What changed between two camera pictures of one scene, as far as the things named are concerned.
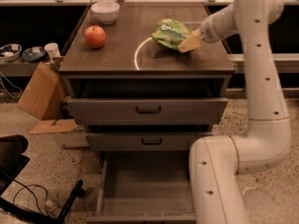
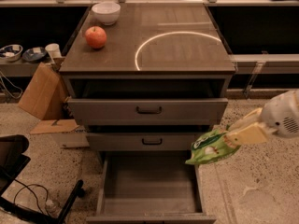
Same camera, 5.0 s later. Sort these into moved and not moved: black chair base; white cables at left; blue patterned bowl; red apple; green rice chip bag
Moved: green rice chip bag
Not moved: black chair base; red apple; white cables at left; blue patterned bowl
